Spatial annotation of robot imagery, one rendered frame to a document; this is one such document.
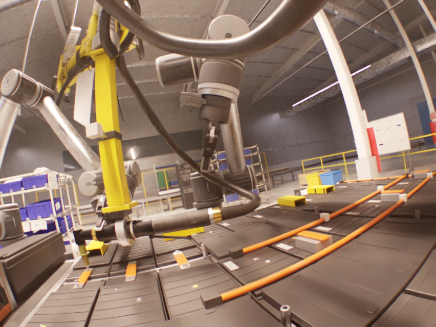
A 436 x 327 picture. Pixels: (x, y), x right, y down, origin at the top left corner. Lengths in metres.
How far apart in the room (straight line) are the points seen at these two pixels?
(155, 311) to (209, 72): 0.50
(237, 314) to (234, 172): 1.34
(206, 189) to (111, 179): 1.08
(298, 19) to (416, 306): 0.34
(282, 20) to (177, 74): 0.54
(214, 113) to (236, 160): 1.06
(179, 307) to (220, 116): 0.41
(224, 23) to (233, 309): 0.59
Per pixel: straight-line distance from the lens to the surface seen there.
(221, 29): 0.57
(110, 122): 0.63
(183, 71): 0.71
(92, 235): 0.66
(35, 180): 3.15
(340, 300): 0.34
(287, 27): 0.22
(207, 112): 0.53
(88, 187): 0.95
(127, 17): 0.40
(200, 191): 1.61
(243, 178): 1.60
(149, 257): 0.73
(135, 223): 0.61
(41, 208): 3.13
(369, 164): 5.32
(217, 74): 0.53
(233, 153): 1.53
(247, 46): 0.27
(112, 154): 0.61
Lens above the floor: 1.21
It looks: 3 degrees up
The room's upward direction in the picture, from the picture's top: 11 degrees counter-clockwise
